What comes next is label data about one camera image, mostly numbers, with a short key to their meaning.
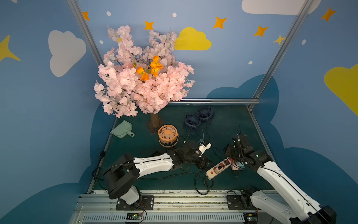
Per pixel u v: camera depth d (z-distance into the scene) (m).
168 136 0.93
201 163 0.68
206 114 1.06
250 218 0.73
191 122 0.98
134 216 0.72
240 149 0.59
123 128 1.07
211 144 0.72
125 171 0.49
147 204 0.74
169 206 0.74
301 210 0.40
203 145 0.70
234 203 0.73
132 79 0.56
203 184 0.80
